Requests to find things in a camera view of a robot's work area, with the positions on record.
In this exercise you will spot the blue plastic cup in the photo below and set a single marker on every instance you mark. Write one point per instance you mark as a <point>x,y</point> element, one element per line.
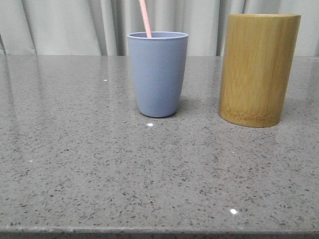
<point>157,66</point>

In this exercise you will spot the pink chopstick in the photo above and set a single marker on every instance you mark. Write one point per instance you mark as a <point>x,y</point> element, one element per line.
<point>145,18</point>

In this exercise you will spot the bamboo cylinder holder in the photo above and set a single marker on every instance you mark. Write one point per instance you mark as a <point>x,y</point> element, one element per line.
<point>257,60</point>

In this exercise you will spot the grey curtain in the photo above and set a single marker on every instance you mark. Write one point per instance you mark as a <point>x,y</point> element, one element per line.
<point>100,27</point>

